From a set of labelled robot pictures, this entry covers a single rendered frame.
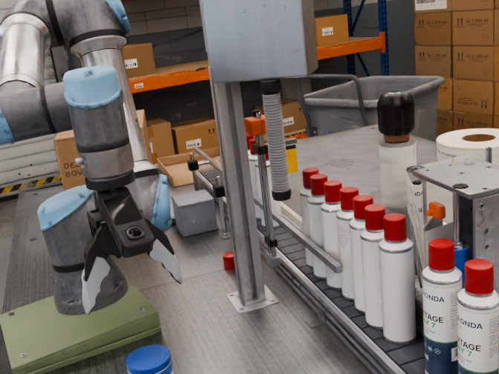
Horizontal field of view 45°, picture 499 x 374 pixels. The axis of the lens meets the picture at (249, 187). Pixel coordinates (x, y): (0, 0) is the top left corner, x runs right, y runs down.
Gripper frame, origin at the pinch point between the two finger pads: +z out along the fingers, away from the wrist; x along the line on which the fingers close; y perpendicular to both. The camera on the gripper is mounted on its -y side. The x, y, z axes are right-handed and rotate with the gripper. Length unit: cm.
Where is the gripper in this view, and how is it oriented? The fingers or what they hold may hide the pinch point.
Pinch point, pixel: (137, 301)
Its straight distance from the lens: 95.1
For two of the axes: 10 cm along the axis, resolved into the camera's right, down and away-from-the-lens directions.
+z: 1.2, 9.5, 3.0
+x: -8.8, 2.4, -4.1
